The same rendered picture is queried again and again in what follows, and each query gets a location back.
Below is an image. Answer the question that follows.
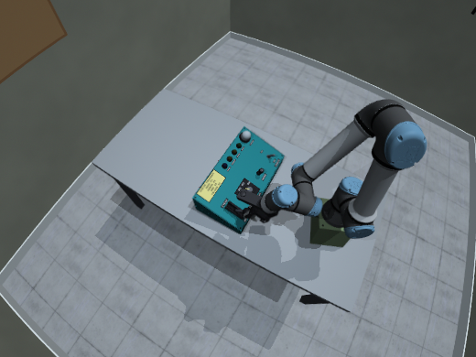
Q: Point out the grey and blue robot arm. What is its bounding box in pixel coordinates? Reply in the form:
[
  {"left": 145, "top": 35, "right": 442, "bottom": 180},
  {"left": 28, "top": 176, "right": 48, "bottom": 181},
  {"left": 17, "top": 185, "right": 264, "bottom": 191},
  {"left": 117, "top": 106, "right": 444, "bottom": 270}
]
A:
[{"left": 236, "top": 99, "right": 427, "bottom": 239}]

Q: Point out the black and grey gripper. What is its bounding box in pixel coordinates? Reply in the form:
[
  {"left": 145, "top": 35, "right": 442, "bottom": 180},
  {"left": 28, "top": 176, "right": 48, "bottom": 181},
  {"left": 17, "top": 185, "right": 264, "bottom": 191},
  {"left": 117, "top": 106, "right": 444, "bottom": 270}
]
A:
[{"left": 243, "top": 200, "right": 279, "bottom": 223}]

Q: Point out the dark teal control console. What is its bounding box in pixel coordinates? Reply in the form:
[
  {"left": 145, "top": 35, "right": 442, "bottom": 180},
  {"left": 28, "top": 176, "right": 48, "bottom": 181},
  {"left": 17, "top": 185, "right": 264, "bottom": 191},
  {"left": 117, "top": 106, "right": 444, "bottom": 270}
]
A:
[{"left": 192, "top": 126, "right": 284, "bottom": 234}]

